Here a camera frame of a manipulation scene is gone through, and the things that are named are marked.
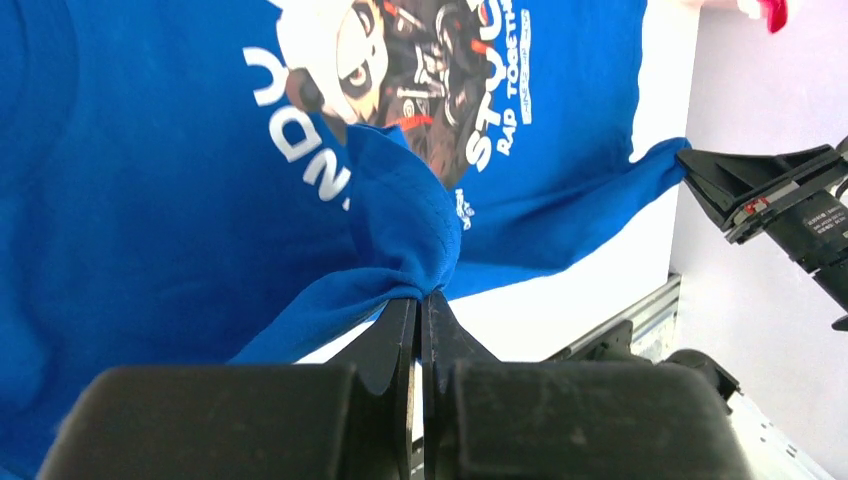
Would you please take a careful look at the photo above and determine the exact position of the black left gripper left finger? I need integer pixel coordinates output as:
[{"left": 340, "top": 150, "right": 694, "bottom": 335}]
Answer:
[{"left": 38, "top": 299, "right": 418, "bottom": 479}]

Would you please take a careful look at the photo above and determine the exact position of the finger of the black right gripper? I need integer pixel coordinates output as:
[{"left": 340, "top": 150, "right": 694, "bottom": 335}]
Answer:
[{"left": 676, "top": 144, "right": 845, "bottom": 229}]

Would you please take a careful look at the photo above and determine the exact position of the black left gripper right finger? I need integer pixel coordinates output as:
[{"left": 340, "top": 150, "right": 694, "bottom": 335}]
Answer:
[{"left": 421, "top": 293, "right": 752, "bottom": 479}]

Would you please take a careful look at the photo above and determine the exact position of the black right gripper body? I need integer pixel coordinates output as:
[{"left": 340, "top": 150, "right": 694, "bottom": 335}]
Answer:
[{"left": 722, "top": 158, "right": 847, "bottom": 244}]

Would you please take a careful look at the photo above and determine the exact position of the blue printed t shirt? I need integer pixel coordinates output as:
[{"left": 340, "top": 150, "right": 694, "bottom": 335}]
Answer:
[{"left": 1, "top": 1, "right": 688, "bottom": 479}]

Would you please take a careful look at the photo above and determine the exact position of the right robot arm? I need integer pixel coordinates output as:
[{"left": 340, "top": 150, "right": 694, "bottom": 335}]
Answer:
[{"left": 676, "top": 142, "right": 847, "bottom": 308}]

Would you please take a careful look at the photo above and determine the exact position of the magenta t shirt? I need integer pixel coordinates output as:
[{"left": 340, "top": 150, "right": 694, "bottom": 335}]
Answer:
[{"left": 757, "top": 0, "right": 790, "bottom": 34}]

